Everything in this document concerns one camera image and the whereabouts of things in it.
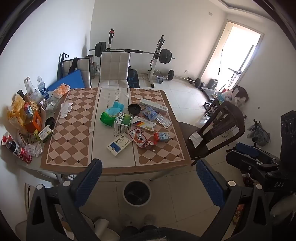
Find long white box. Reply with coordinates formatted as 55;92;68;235
139;98;168;114

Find green white medicine box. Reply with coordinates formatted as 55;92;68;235
114;112;133;134

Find brown checkered table cover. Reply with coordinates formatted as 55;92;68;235
41;87;191;168

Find white plastic bags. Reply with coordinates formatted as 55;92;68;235
221;89;247;106

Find silver blister pack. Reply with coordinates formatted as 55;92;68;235
156;115;173;128

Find grey fluffy slipper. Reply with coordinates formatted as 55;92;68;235
118;214;134;230
143;214;156;226

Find white sachets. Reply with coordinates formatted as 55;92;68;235
25;141;44;158

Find white waste bin black liner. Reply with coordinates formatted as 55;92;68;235
122;179;152;207

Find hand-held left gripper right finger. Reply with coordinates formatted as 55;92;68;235
196;159;271;241

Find dark blue bag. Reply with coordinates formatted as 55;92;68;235
127;69;140;88

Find black round cup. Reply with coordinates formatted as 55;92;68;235
44;117;55;130

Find dark wooden chair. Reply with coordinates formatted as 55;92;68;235
178;101;245;166

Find white barbell rack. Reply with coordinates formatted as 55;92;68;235
105;28;166;88

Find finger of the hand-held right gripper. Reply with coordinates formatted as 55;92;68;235
236;142;279;163
226;150;278;173

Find orange box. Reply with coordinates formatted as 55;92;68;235
24;110;43;133

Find blue folded mat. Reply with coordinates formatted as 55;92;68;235
46;69;84;92

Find red drink can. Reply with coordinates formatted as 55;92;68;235
17;147;33;164

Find blue white medicine box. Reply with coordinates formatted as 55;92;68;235
106;133;131;157

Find white paper sheet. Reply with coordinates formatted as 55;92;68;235
188;133;204;147

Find black round lid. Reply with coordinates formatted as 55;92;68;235
128;103;142;115

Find crumpled white wrapper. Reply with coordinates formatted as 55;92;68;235
59;101;74;119

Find barbell with black plates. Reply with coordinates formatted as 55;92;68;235
89;41;174;65

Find blue white packet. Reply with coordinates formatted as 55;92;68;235
142;107;158;121

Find clear glass bottle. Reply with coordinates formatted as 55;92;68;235
24;77;37;99

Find blue label water bottle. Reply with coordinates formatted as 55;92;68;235
37;76;49;100

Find small blue packet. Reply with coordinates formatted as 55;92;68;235
154;132;171;144

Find small barbell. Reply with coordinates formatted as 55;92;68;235
168;69;202;89

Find green white drink carton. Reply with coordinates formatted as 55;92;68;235
38;125;54;143

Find person's right forearm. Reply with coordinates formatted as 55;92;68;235
269;199;296;219

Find orange tissue pack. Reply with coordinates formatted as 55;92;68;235
53;83;71;99

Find red white pouch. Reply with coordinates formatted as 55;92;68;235
128;128;155;148

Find blue green tissue pack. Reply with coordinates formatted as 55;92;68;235
99;101;124;127

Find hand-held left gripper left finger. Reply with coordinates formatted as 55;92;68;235
26;159;103;241

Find beige padded chair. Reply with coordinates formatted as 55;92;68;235
60;57;92;88
98;51;131;88

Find yellow snack bag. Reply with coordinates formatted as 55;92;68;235
7;94;29;135

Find red orange package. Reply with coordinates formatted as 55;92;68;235
232;203;245;224

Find grey cloth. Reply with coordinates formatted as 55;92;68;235
246;122;271;147

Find person's leg in black pants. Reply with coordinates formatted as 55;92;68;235
120;226;148;241
143;225;201;241

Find dark cola bottle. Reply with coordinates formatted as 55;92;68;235
5;137;20;155

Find white box with coloured stripes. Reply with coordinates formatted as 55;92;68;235
131;116;156;132

